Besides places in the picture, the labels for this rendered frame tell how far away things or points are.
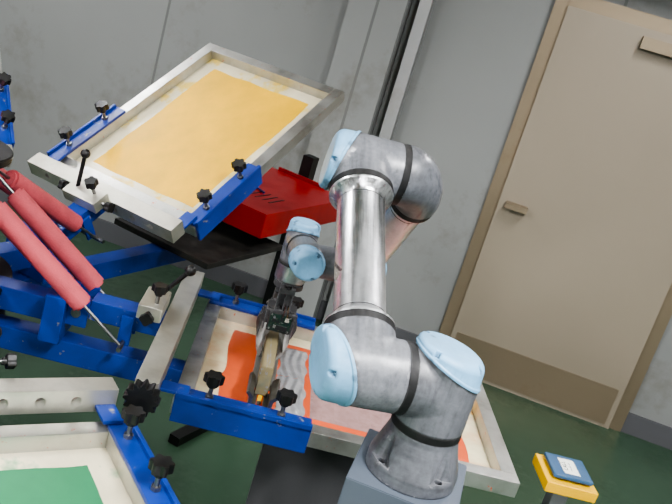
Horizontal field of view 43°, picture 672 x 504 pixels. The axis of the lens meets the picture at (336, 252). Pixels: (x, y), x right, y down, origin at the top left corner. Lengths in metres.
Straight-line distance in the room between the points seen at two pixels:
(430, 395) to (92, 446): 0.71
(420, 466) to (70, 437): 0.68
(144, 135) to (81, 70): 2.60
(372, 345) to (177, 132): 1.70
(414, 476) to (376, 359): 0.20
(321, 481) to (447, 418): 0.75
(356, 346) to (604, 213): 3.56
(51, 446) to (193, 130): 1.43
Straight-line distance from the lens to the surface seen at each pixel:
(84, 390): 1.73
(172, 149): 2.79
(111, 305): 2.10
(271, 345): 2.03
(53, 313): 2.08
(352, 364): 1.25
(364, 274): 1.36
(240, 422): 1.86
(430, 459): 1.36
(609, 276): 4.82
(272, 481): 2.04
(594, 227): 4.75
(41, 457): 1.68
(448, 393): 1.31
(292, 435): 1.87
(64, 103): 5.51
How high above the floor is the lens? 1.90
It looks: 17 degrees down
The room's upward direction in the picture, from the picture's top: 17 degrees clockwise
